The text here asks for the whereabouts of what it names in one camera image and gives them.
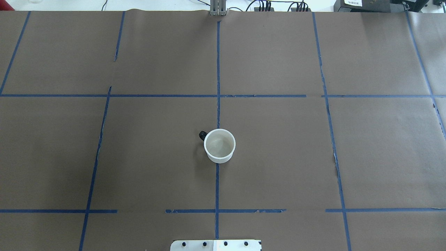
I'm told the white smiley face mug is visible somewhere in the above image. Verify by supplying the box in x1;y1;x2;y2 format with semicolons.
199;129;236;164

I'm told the black power strip left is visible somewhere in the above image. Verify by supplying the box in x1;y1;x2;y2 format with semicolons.
252;0;274;12

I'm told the black power strip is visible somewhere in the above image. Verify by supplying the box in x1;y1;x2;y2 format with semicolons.
252;0;274;12
287;1;311;12

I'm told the black power strip right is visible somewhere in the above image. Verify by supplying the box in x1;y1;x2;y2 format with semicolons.
287;1;311;12

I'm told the black box with label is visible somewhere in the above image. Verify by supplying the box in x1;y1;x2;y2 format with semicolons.
333;0;391;13

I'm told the grey aluminium frame post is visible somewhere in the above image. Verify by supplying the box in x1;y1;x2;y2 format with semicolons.
210;0;227;16

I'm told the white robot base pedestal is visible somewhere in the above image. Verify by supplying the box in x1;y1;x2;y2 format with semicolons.
170;239;262;251

